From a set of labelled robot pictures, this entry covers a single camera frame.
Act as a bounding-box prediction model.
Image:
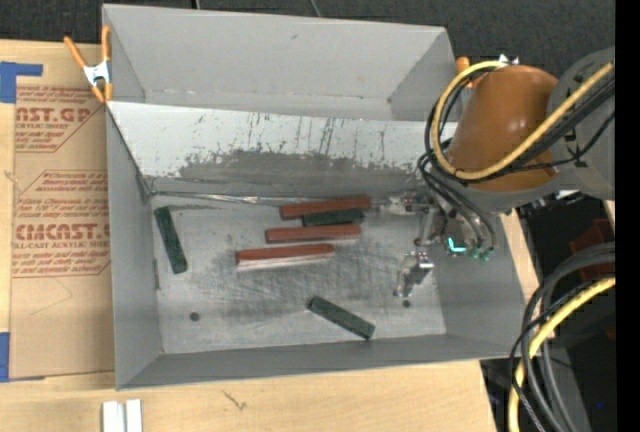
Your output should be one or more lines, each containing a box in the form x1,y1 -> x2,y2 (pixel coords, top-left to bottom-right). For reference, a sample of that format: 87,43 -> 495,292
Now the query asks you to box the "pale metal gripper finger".
392,250 -> 435,299
373,192 -> 432,216

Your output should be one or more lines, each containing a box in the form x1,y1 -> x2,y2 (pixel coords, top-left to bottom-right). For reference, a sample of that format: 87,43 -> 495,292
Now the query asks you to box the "dark green flat block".
153,205 -> 190,276
301,207 -> 367,228
306,295 -> 377,342

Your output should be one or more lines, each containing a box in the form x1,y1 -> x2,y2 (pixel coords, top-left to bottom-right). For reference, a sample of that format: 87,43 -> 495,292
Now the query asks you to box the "red-brown flat block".
234,242 -> 336,273
263,222 -> 363,245
278,194 -> 374,222

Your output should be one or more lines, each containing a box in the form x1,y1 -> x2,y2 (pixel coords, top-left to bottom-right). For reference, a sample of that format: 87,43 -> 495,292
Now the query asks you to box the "grey metal bin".
101,3 -> 527,391

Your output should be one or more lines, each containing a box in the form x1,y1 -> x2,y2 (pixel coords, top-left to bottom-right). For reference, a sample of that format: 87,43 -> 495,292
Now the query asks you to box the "brown cardboard board, red print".
0,38 -> 117,382

